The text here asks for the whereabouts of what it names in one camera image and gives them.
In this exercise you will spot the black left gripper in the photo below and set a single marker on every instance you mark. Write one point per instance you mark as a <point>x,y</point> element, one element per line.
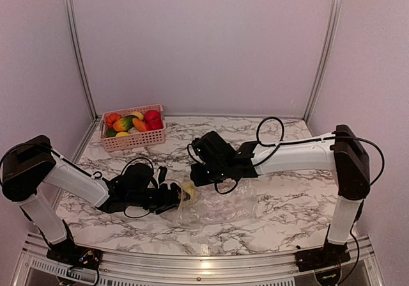
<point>167,203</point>

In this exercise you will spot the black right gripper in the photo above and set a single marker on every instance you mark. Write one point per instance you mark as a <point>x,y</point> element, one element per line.
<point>198,178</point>

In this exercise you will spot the yellow fake lemon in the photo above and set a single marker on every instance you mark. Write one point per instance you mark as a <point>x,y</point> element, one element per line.
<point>187,192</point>

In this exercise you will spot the clear zip top bag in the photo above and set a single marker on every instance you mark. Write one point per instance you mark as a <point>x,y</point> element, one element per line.
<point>229,204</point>

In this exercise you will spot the yellow fake pear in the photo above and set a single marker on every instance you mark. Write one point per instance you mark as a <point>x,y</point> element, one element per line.
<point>120,134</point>

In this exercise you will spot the white fake cabbage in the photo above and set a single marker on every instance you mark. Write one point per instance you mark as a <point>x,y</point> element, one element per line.
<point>133,130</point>

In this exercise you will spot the green fake vegetable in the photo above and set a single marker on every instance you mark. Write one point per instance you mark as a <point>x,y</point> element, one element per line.
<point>111,133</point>

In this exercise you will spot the orange red fake mango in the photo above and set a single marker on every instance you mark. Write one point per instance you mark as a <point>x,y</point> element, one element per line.
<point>140,125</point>

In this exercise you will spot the green red fake mango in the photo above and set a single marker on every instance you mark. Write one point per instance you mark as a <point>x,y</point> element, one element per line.
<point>124,124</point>

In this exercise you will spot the peach coloured fake fruit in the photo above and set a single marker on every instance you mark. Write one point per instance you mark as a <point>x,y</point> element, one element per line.
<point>139,115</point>

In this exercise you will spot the orange fake fruit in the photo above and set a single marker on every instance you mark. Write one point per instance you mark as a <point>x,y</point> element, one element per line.
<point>112,118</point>

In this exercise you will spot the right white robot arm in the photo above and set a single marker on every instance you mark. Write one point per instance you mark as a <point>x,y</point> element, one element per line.
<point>339,152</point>

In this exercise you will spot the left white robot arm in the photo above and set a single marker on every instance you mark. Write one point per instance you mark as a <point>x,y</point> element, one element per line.
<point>27,165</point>

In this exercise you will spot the pink perforated plastic basket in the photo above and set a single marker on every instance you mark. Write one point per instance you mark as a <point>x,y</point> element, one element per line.
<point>133,140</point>

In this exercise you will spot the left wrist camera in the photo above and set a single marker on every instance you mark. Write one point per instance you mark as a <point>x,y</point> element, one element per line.
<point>162,172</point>

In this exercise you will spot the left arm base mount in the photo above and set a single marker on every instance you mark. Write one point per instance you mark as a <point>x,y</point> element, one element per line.
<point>76,256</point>

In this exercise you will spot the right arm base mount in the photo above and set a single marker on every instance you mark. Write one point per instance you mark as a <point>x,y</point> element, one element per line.
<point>325,256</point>

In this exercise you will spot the aluminium front frame rail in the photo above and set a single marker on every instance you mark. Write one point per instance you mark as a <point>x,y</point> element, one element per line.
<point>126,268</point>

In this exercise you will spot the right aluminium corner post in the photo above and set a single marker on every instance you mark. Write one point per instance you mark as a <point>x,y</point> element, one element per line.
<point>333,19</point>

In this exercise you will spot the aluminium corner post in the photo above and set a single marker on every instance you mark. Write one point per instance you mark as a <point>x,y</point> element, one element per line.
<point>333,19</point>
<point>74,36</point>

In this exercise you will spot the left aluminium corner post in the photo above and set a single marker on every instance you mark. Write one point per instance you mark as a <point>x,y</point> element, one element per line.
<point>74,36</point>

